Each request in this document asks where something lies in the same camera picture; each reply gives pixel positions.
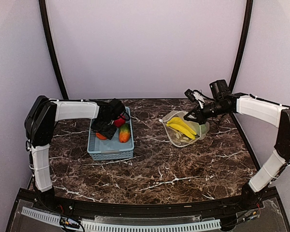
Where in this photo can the red toy apple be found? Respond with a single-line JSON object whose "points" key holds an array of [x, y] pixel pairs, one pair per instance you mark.
{"points": [[120, 121]]}

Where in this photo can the grey slotted cable duct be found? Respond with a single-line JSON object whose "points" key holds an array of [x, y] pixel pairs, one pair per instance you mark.
{"points": [[125, 224]]}

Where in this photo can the clear dotted zip bag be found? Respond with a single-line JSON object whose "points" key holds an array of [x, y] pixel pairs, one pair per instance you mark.
{"points": [[180, 132]]}

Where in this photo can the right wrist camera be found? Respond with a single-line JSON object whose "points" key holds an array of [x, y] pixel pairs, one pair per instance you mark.
{"points": [[195, 96]]}

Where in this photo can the black front rail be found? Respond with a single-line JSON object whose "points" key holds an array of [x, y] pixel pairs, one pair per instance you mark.
{"points": [[227, 209]]}

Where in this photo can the yellow toy banana bunch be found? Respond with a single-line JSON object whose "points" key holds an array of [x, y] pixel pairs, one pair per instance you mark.
{"points": [[179, 125]]}

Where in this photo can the right black frame post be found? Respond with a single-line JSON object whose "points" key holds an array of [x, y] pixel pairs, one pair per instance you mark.
{"points": [[242, 44]]}

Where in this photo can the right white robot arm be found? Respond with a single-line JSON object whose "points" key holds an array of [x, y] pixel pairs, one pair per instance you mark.
{"points": [[276, 115]]}

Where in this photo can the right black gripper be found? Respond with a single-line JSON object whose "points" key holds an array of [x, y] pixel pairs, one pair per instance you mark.
{"points": [[200, 117]]}

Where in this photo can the green toy mango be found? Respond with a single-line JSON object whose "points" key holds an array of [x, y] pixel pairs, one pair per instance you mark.
{"points": [[124, 133]]}

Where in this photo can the blue perforated plastic basket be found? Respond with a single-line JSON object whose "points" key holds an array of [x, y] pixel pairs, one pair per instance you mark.
{"points": [[110, 149]]}

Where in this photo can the orange toy orange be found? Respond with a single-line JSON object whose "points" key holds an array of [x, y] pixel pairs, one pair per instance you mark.
{"points": [[100, 136]]}

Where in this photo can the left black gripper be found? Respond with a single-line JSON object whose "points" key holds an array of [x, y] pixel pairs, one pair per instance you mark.
{"points": [[108, 134]]}

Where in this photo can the black frame post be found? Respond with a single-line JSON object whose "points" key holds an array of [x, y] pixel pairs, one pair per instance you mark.
{"points": [[51, 49], [242, 44]]}

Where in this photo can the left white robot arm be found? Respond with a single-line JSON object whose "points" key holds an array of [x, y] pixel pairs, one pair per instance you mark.
{"points": [[40, 125]]}

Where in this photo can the left black frame post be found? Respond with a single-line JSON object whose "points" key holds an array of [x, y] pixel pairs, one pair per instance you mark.
{"points": [[51, 49]]}

